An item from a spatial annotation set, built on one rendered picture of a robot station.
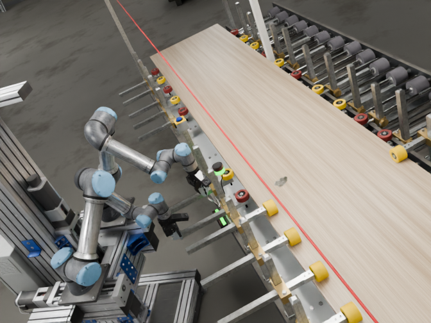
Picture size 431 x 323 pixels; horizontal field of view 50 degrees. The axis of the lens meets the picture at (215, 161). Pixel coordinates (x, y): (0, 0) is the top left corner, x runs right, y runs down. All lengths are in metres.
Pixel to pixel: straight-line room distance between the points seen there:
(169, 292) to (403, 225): 1.72
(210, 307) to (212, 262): 0.40
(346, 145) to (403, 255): 0.85
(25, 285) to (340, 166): 1.88
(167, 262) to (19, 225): 1.62
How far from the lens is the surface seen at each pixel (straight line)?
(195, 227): 2.66
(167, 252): 3.90
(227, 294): 3.41
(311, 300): 2.44
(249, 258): 2.24
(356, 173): 2.58
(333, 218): 2.37
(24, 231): 2.54
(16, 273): 2.78
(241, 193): 2.65
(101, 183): 2.15
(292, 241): 2.25
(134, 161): 2.36
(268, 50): 3.90
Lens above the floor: 2.62
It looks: 35 degrees down
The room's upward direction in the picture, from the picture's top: 24 degrees counter-clockwise
